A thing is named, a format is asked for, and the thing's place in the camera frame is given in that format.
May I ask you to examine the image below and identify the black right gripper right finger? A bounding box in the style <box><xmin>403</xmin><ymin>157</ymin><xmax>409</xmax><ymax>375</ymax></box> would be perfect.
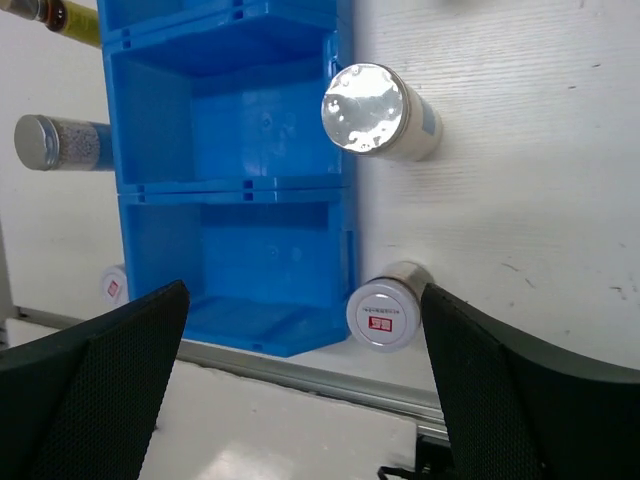
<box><xmin>421</xmin><ymin>283</ymin><xmax>639</xmax><ymax>479</ymax></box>

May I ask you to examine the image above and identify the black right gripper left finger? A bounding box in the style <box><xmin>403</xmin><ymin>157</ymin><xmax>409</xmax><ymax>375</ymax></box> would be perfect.
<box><xmin>1</xmin><ymin>281</ymin><xmax>190</xmax><ymax>479</ymax></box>

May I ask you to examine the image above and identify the white-lid spice jar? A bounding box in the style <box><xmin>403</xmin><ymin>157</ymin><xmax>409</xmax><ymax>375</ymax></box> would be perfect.
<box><xmin>346</xmin><ymin>261</ymin><xmax>433</xmax><ymax>353</ymax></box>
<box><xmin>100</xmin><ymin>264</ymin><xmax>129</xmax><ymax>308</ymax></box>

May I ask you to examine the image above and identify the silver-lid blue-label jar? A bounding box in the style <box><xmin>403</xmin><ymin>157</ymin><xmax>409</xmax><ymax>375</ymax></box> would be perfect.
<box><xmin>14</xmin><ymin>114</ymin><xmax>114</xmax><ymax>172</ymax></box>
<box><xmin>321</xmin><ymin>63</ymin><xmax>443</xmax><ymax>161</ymax></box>

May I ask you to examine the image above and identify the blue bin near compartment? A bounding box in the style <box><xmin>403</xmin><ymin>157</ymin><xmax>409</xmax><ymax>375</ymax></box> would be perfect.
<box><xmin>119</xmin><ymin>188</ymin><xmax>357</xmax><ymax>357</ymax></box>

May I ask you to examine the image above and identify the blue bin compartment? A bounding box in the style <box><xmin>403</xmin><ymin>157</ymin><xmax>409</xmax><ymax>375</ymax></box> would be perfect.
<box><xmin>119</xmin><ymin>188</ymin><xmax>357</xmax><ymax>357</ymax></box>
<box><xmin>104</xmin><ymin>32</ymin><xmax>354</xmax><ymax>194</ymax></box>

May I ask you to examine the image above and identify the blue bin middle compartment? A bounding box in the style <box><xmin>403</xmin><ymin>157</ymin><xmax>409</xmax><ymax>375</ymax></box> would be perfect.
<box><xmin>104</xmin><ymin>32</ymin><xmax>354</xmax><ymax>194</ymax></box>

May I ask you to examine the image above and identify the left brown yellow-label bottle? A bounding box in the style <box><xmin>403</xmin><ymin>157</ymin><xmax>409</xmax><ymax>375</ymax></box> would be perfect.
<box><xmin>1</xmin><ymin>0</ymin><xmax>101</xmax><ymax>49</ymax></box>

